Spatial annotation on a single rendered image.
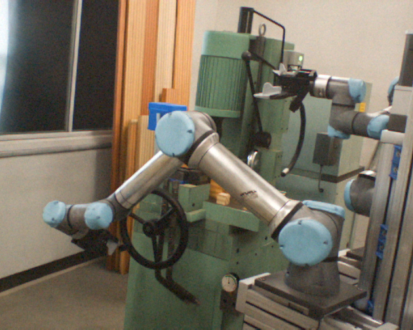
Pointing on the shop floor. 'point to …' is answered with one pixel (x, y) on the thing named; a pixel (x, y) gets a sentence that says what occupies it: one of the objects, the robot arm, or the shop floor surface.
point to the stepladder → (155, 109)
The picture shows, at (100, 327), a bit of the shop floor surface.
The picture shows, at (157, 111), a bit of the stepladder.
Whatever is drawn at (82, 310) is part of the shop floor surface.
